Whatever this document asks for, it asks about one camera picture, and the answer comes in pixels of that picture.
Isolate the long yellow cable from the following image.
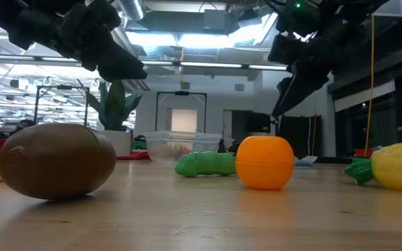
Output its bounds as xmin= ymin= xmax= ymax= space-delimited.
xmin=363 ymin=13 xmax=376 ymax=158

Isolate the grey ceiling unit box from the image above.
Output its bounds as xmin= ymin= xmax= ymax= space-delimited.
xmin=203 ymin=9 xmax=227 ymax=31

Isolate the bumpy red toy strawberry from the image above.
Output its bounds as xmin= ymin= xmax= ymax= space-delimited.
xmin=171 ymin=143 xmax=191 ymax=160

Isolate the green plant in white pot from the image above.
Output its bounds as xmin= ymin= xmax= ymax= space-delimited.
xmin=77 ymin=79 xmax=142 ymax=158

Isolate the orange toy tangerine with stem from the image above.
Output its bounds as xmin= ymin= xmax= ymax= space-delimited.
xmin=235 ymin=135 xmax=295 ymax=191

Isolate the blue-rimmed container lid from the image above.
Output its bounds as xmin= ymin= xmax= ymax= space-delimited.
xmin=294 ymin=155 xmax=318 ymax=167

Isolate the black background rig frame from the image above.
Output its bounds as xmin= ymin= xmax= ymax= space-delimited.
xmin=154 ymin=90 xmax=208 ymax=133
xmin=33 ymin=84 xmax=90 ymax=126

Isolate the brown toy kiwi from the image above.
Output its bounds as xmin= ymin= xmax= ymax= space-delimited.
xmin=0 ymin=122 xmax=117 ymax=201

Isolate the ceiling light tube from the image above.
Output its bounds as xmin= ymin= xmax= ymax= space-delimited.
xmin=248 ymin=63 xmax=289 ymax=72
xmin=179 ymin=61 xmax=244 ymax=69

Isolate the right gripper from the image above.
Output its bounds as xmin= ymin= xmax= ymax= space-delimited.
xmin=268 ymin=32 xmax=332 ymax=119

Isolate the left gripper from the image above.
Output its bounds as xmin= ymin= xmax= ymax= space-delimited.
xmin=58 ymin=0 xmax=149 ymax=84

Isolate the red bin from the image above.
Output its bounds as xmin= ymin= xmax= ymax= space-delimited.
xmin=353 ymin=148 xmax=375 ymax=158

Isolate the black curtain panel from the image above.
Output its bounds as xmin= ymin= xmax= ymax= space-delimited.
xmin=278 ymin=114 xmax=322 ymax=158

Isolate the green toy pea pod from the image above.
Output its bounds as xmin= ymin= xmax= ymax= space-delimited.
xmin=174 ymin=151 xmax=237 ymax=178

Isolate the clear plastic container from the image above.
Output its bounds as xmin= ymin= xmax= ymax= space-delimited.
xmin=143 ymin=130 xmax=223 ymax=164

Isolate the yellow toy pineapple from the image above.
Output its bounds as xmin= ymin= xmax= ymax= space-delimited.
xmin=343 ymin=140 xmax=402 ymax=191

